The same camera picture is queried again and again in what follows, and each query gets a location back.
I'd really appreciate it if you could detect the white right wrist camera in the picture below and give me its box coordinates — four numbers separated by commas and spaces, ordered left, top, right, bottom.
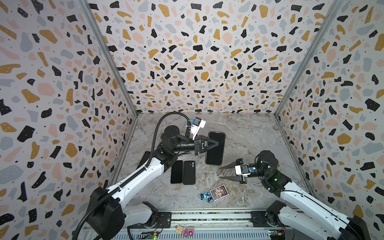
235, 164, 251, 176

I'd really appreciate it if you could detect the pink toy car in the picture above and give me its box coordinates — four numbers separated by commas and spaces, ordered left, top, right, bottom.
183, 227, 194, 238

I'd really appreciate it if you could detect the blue toy car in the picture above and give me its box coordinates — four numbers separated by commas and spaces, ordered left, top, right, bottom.
199, 192, 214, 203

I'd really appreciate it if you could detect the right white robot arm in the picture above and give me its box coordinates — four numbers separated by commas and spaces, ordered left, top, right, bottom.
224, 151, 371, 240

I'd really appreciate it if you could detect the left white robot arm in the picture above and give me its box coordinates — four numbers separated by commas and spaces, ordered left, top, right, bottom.
85, 126, 219, 240

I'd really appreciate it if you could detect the purple card box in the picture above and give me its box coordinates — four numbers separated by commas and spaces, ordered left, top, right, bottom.
210, 185, 229, 202

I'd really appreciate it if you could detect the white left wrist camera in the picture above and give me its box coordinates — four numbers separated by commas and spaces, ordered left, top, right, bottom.
190, 118, 206, 140

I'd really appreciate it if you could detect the phone in pink case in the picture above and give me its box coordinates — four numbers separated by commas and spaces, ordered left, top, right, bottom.
137, 151, 151, 169

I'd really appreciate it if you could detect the black phone case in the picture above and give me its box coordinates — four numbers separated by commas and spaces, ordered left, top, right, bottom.
183, 161, 196, 186

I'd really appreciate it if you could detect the black corrugated cable conduit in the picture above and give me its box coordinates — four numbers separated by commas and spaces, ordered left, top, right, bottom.
71, 111, 193, 240

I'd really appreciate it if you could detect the aluminium left corner post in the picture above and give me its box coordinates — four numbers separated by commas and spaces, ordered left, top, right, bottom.
78, 0, 138, 119

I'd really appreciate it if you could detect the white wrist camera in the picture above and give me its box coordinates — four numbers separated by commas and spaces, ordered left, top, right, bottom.
235, 164, 251, 176
190, 118, 206, 140

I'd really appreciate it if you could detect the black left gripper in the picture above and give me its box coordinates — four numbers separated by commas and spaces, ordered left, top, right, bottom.
172, 135, 218, 158

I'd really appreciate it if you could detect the large black phone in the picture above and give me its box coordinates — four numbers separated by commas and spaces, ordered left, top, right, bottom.
170, 161, 184, 184

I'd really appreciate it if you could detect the aluminium right corner post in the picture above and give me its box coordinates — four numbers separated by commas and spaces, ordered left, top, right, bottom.
274, 0, 344, 119

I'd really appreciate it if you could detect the small wooden block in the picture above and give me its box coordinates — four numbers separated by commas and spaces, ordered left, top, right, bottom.
175, 226, 184, 235

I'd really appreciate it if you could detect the aluminium corner post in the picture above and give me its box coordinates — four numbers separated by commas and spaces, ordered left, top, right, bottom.
78, 0, 138, 119
274, 0, 344, 119

